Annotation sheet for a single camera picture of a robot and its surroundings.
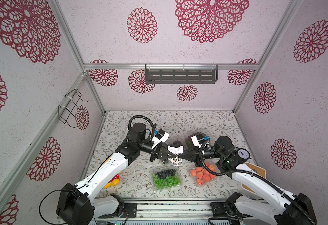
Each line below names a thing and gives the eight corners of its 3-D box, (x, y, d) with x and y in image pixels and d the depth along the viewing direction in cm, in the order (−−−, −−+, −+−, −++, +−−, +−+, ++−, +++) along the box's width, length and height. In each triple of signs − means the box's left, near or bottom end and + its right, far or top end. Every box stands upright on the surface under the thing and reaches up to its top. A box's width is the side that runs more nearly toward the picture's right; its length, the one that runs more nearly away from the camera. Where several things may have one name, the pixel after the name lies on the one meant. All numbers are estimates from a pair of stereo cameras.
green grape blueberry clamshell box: (151, 190, 82) (151, 187, 78) (152, 169, 91) (152, 165, 86) (182, 190, 82) (183, 187, 78) (180, 169, 91) (181, 165, 86)
